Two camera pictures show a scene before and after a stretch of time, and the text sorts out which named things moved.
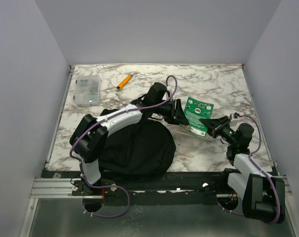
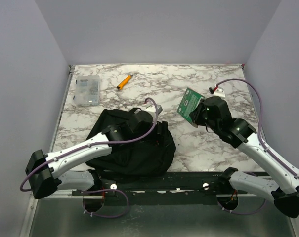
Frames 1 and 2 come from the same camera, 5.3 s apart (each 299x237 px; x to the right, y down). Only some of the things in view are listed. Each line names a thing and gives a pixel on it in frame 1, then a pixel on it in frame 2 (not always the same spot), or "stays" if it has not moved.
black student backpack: x=136 y=148 stays
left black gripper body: x=169 y=110 to x=159 y=138
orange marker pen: x=126 y=80 stays
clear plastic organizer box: x=87 y=90 stays
